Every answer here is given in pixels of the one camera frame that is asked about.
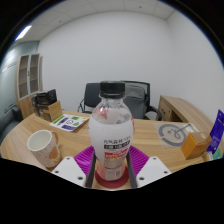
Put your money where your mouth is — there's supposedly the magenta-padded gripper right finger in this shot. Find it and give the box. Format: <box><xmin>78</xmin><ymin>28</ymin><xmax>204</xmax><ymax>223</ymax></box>
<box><xmin>125</xmin><ymin>145</ymin><xmax>172</xmax><ymax>189</ymax></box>

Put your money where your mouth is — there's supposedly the black sofa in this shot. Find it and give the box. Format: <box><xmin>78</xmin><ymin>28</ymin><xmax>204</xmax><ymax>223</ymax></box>
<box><xmin>0</xmin><ymin>105</ymin><xmax>23</xmax><ymax>145</ymax></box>

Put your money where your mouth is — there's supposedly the clear black-capped drink bottle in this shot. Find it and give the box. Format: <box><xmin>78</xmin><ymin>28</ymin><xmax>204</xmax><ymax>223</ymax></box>
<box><xmin>87</xmin><ymin>80</ymin><xmax>135</xmax><ymax>183</ymax></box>

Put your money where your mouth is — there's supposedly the white speckled mug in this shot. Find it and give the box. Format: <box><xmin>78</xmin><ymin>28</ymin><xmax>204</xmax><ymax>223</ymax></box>
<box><xmin>26</xmin><ymin>129</ymin><xmax>62</xmax><ymax>169</ymax></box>

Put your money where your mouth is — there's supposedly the long dark box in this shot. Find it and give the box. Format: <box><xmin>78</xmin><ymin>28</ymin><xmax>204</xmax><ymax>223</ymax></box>
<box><xmin>35</xmin><ymin>88</ymin><xmax>58</xmax><ymax>108</ymax></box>

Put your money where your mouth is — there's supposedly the orange cardboard box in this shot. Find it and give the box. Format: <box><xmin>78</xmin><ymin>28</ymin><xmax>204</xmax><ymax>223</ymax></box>
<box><xmin>180</xmin><ymin>131</ymin><xmax>213</xmax><ymax>161</ymax></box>

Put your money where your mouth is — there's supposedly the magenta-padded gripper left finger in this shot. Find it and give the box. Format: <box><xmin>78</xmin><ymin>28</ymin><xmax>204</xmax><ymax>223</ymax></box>
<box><xmin>51</xmin><ymin>145</ymin><xmax>98</xmax><ymax>189</ymax></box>

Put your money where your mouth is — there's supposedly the wooden glass-door shelf cabinet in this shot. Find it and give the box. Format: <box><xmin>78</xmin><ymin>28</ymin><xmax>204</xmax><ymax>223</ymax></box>
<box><xmin>14</xmin><ymin>52</ymin><xmax>43</xmax><ymax>120</ymax></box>

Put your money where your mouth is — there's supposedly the purple package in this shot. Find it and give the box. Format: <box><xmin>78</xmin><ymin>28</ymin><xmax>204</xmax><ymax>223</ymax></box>
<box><xmin>204</xmin><ymin>108</ymin><xmax>224</xmax><ymax>162</ymax></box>

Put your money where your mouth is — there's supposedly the small dark box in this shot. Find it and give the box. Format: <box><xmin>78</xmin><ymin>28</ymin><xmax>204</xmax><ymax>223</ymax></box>
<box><xmin>31</xmin><ymin>94</ymin><xmax>40</xmax><ymax>116</ymax></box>

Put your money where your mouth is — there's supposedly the white sheet with coloured stickers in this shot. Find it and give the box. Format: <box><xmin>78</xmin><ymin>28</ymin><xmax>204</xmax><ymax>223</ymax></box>
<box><xmin>49</xmin><ymin>113</ymin><xmax>91</xmax><ymax>132</ymax></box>

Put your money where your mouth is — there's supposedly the grey mesh-back office chair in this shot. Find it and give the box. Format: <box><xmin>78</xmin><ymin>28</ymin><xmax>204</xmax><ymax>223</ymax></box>
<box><xmin>121</xmin><ymin>80</ymin><xmax>163</xmax><ymax>121</ymax></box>

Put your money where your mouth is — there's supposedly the wooden side desk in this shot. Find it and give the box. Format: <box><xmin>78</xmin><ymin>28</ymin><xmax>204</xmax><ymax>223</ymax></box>
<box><xmin>155</xmin><ymin>95</ymin><xmax>215</xmax><ymax>135</ymax></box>

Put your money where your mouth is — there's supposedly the black solid-back office chair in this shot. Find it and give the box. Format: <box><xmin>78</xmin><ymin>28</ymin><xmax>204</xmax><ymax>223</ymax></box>
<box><xmin>77</xmin><ymin>82</ymin><xmax>103</xmax><ymax>115</ymax></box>

